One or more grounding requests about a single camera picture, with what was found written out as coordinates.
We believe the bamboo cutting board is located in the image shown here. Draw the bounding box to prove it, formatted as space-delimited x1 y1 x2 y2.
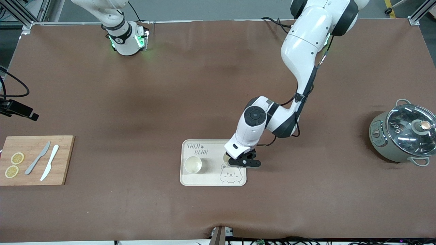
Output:
0 135 75 186

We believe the cream bear print tray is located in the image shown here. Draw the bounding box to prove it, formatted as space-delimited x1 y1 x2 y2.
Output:
180 139 247 186

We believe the dark arm cable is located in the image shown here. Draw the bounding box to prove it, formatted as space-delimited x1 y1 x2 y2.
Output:
257 32 334 147
0 66 30 100

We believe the brown table mat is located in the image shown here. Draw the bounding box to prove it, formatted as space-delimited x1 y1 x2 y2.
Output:
0 19 436 243

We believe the glass pot lid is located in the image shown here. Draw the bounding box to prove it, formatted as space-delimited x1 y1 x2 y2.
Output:
387 104 436 158

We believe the grey-green cooking pot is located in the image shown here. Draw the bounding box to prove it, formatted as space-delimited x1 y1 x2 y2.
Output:
369 99 436 167

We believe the white plastic knife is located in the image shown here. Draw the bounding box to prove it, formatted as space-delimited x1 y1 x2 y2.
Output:
40 145 60 181

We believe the grey plastic knife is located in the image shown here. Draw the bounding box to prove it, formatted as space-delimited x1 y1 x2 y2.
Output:
25 141 51 175

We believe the aluminium frame profile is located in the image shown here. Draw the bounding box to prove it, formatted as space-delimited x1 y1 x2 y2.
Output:
0 0 51 36
409 0 436 26

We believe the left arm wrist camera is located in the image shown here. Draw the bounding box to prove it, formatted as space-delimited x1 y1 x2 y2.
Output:
228 151 262 169

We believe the black base cable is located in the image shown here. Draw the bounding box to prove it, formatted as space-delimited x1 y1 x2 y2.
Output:
128 0 142 22
262 16 293 34

